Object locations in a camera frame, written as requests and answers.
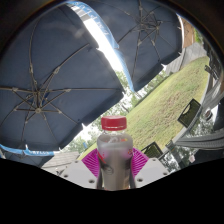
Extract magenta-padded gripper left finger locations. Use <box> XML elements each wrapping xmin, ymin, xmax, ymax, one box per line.
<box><xmin>61</xmin><ymin>147</ymin><xmax>102</xmax><ymax>190</ymax></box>

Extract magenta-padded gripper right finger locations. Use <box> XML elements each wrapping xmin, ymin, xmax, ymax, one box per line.
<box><xmin>130</xmin><ymin>147</ymin><xmax>171</xmax><ymax>189</ymax></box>

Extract clear red-capped drink bottle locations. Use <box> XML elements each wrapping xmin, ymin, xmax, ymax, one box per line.
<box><xmin>96</xmin><ymin>115</ymin><xmax>135</xmax><ymax>192</ymax></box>

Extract navy umbrella with lettered rim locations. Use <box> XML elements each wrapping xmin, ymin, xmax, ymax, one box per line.
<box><xmin>0</xmin><ymin>143</ymin><xmax>56</xmax><ymax>167</ymax></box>

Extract large navy patio umbrella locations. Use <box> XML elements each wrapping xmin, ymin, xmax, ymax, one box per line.
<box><xmin>0</xmin><ymin>3</ymin><xmax>126</xmax><ymax>153</ymax></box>

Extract navy umbrella with blue flap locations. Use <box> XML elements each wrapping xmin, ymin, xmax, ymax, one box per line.
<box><xmin>65</xmin><ymin>0</ymin><xmax>185</xmax><ymax>93</ymax></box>

